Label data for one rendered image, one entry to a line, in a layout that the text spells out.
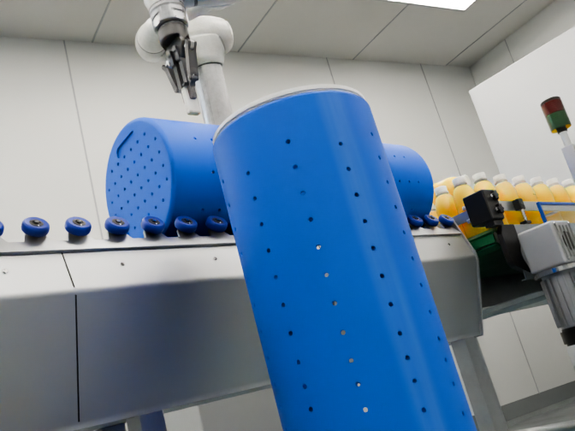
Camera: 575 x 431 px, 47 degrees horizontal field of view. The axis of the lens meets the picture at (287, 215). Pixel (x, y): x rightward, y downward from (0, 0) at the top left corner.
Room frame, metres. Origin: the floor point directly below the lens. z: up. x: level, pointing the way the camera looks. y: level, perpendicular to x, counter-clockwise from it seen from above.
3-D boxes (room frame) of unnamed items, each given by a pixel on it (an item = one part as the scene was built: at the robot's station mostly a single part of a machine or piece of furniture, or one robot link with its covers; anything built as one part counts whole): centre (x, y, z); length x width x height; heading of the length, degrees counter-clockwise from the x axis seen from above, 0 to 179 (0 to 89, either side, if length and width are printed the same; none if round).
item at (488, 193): (1.85, -0.54, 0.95); 0.10 x 0.07 x 0.10; 45
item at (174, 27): (1.45, 0.15, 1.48); 0.08 x 0.07 x 0.09; 45
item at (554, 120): (1.98, -0.89, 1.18); 0.06 x 0.06 x 0.05
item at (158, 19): (1.45, 0.15, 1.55); 0.09 x 0.09 x 0.06
